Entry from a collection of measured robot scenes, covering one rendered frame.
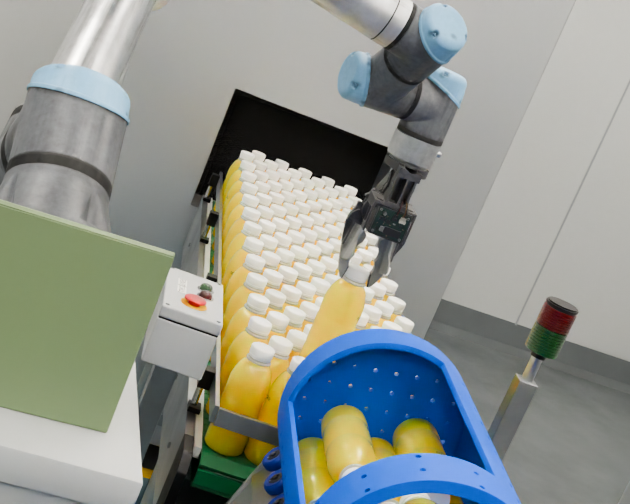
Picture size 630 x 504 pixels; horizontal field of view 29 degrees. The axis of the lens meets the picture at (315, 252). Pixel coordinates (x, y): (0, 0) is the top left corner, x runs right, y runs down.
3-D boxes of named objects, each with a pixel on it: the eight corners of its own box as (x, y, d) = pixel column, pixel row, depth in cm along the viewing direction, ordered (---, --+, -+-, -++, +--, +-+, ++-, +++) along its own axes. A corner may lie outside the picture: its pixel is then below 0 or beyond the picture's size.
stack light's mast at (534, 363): (515, 380, 222) (552, 303, 218) (507, 367, 228) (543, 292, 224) (546, 391, 223) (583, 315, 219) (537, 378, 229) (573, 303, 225)
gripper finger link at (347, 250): (327, 277, 189) (359, 228, 187) (324, 265, 195) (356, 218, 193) (344, 286, 190) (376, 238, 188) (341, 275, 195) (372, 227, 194)
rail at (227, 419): (213, 425, 190) (220, 408, 189) (213, 423, 191) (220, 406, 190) (444, 502, 197) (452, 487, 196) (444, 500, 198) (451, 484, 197)
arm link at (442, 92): (412, 54, 186) (457, 71, 189) (384, 120, 188) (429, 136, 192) (433, 67, 179) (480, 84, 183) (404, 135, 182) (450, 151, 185)
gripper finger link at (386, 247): (369, 296, 191) (382, 240, 188) (365, 284, 196) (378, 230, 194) (388, 299, 191) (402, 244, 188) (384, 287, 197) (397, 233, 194)
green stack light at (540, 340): (529, 351, 220) (540, 328, 219) (520, 339, 226) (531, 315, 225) (560, 363, 221) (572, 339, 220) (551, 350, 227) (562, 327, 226)
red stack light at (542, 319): (540, 327, 219) (549, 308, 218) (532, 315, 225) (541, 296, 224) (572, 339, 220) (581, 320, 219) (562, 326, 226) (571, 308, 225)
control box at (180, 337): (140, 361, 189) (163, 302, 187) (148, 317, 208) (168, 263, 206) (200, 381, 191) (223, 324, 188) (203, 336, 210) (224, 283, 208)
